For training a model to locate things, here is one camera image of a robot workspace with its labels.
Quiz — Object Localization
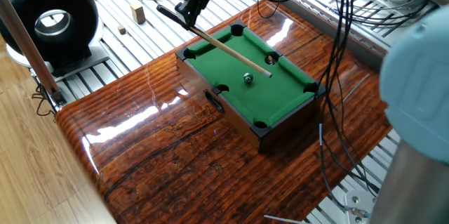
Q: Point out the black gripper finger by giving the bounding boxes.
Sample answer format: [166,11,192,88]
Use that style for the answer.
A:
[190,6,207,29]
[175,1,192,27]

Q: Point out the wooden pool cue black handle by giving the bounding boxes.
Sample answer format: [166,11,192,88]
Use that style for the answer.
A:
[156,4,273,79]

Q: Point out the mini green felt pool table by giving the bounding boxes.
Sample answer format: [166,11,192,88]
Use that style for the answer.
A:
[175,19,328,154]

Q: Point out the large wooden block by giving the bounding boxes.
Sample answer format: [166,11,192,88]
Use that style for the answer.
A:
[130,1,147,25]

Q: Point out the black ring light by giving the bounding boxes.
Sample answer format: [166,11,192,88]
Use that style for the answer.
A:
[0,0,110,77]

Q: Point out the aluminium frame post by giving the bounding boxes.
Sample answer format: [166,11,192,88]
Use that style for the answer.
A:
[0,0,67,107]

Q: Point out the loose cable loops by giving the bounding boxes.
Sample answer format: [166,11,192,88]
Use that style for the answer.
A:
[31,83,58,118]

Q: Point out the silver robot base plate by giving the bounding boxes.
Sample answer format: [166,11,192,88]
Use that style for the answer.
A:
[344,190,378,224]

